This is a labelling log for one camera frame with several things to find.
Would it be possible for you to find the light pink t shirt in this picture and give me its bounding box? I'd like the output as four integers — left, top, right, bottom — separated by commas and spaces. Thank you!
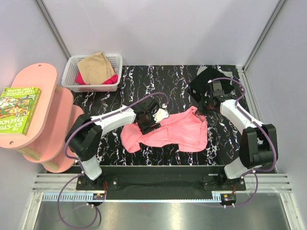
120, 106, 208, 153

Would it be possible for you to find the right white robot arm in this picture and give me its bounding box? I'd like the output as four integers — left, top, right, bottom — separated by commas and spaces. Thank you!
199, 78, 278, 190

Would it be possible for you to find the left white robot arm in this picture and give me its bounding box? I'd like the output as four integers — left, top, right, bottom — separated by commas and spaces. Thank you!
64, 99, 169, 190

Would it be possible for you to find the folded black t shirt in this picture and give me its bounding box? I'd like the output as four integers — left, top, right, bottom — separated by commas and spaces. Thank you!
188, 67, 236, 110

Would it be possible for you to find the black marbled table mat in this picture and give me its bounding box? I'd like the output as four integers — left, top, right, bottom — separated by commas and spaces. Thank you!
73, 65, 241, 166

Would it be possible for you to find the magenta t shirt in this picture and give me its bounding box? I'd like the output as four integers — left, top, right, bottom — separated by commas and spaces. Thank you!
75, 72, 118, 85

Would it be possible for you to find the beige t shirt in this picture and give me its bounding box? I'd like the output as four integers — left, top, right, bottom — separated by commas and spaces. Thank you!
77, 52, 116, 85

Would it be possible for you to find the white plastic basket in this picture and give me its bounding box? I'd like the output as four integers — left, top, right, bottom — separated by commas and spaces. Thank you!
61, 52, 123, 92

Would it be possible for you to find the pink tiered shelf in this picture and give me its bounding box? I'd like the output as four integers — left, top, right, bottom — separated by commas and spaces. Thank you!
0, 63, 83, 173

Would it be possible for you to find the green book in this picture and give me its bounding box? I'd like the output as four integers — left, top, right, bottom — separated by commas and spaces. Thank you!
0, 87, 41, 135

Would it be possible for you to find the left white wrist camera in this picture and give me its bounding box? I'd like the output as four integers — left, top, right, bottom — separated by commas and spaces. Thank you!
153, 103, 170, 123

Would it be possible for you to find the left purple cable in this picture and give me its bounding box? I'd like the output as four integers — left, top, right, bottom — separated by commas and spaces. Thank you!
57, 92, 169, 229

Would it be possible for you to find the purple cable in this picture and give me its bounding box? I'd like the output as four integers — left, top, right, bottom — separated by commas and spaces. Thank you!
199, 77, 278, 208
57, 92, 169, 229

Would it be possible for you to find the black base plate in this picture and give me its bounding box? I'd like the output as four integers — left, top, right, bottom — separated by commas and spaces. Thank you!
76, 166, 247, 202

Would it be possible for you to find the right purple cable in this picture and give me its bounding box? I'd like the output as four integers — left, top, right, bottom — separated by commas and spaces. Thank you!
199, 77, 278, 208

